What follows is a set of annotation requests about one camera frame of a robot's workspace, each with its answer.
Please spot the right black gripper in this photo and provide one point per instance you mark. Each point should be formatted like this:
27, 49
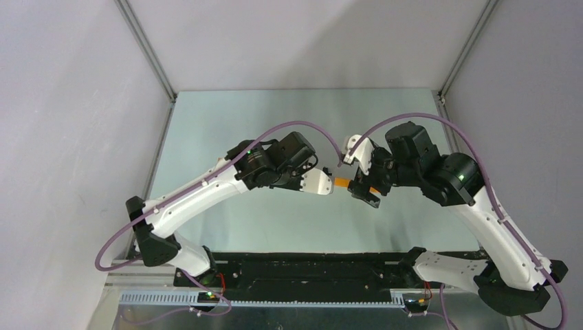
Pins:
358, 187

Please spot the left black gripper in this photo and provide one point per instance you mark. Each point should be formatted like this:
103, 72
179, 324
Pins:
302, 169

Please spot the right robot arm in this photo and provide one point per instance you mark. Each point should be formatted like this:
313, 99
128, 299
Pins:
513, 277

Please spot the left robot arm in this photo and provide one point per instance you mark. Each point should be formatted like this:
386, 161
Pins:
281, 163

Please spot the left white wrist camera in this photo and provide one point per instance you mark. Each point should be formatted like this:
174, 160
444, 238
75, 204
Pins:
316, 181

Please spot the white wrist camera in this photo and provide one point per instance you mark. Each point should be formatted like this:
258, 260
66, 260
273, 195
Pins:
361, 153
316, 181

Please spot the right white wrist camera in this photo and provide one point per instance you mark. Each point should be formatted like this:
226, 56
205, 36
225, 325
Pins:
361, 153

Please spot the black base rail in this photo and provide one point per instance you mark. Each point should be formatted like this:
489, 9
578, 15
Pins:
311, 277

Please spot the aluminium frame front rail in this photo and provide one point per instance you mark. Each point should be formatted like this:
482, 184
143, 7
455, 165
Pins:
139, 297

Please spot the right aluminium corner post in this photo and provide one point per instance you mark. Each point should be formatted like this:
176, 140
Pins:
470, 42

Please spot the aluminium corner post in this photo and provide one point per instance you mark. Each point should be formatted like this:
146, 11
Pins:
139, 34
470, 42

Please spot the left aluminium corner post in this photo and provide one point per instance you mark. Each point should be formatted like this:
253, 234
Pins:
139, 34

